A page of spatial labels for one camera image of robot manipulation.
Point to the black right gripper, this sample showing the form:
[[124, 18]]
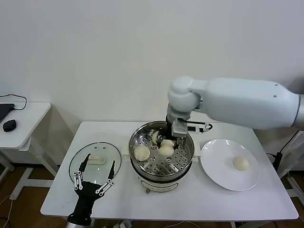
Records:
[[168, 133]]

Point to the black power adapter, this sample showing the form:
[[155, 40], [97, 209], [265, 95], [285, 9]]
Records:
[[278, 161]]

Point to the dark laptop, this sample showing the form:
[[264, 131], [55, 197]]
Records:
[[4, 110]]

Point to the white side table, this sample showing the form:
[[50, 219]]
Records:
[[33, 118]]

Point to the perforated steel steamer basket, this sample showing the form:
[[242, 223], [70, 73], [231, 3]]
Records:
[[140, 135]]

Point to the white steamed baozi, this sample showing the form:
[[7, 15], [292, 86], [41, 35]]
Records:
[[165, 149], [141, 152], [154, 138], [240, 163]]

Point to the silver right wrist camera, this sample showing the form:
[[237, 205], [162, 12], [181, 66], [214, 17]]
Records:
[[179, 128]]

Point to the black computer mouse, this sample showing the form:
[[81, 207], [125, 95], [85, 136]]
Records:
[[9, 125]]

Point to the steel steamer pot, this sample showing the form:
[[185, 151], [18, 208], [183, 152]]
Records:
[[156, 186]]

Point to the white oval plate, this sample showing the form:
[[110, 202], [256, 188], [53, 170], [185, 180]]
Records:
[[218, 166]]

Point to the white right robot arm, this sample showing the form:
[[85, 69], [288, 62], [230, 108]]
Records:
[[237, 102]]

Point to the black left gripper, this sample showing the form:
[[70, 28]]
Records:
[[86, 193]]

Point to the round glass pot lid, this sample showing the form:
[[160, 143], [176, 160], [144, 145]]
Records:
[[99, 149]]

